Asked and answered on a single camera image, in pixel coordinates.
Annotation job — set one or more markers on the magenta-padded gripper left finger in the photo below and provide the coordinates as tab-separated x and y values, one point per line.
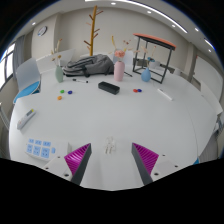
77	159

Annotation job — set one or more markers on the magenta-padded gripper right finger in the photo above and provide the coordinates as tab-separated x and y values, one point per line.
146	159

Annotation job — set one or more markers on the small clear white charger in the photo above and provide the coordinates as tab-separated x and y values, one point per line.
109	145

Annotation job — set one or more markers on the orange round magnet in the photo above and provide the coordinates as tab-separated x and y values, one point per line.
59	98

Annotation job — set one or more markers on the white remote control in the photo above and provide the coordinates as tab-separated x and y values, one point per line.
26	119

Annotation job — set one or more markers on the purple-blue round magnet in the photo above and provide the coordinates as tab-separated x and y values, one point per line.
70	92

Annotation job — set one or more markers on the white flat bar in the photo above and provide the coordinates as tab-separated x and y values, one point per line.
165	94

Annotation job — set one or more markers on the blue round magnet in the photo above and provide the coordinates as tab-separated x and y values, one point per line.
139	90

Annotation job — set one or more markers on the red round magnet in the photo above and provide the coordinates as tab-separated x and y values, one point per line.
135	90

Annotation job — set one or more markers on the green round magnet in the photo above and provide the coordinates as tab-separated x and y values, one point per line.
62	91

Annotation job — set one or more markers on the black rectangular box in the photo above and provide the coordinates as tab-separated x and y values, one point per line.
109	88

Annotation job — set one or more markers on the black marker pen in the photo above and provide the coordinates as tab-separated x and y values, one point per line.
80	80

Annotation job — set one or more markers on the blue vase with stems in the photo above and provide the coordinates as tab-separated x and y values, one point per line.
145	75

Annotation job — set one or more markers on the green vase with dried flowers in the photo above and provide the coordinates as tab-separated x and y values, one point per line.
59	75

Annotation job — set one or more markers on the pink vase with flowers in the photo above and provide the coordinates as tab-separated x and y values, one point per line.
119	71

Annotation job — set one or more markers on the grey backpack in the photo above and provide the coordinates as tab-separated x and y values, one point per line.
90	65

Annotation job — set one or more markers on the white chair with blue seat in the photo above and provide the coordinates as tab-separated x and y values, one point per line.
28	75

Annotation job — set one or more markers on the window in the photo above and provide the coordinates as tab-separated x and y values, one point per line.
6	66

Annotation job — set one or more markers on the grey curtain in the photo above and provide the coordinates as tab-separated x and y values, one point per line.
19	53

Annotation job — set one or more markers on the wooden coat rack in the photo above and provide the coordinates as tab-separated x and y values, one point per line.
93	31

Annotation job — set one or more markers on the long ceiling light strip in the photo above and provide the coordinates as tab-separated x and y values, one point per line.
160	14

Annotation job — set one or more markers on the round ceiling spotlights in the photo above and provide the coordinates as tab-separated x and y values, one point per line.
113	3

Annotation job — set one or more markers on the white wall board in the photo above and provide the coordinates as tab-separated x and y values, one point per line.
206	71

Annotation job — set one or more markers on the black frame stool, orange top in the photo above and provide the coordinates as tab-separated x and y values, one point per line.
155	38

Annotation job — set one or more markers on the round wall clock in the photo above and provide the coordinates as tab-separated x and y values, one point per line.
42	31

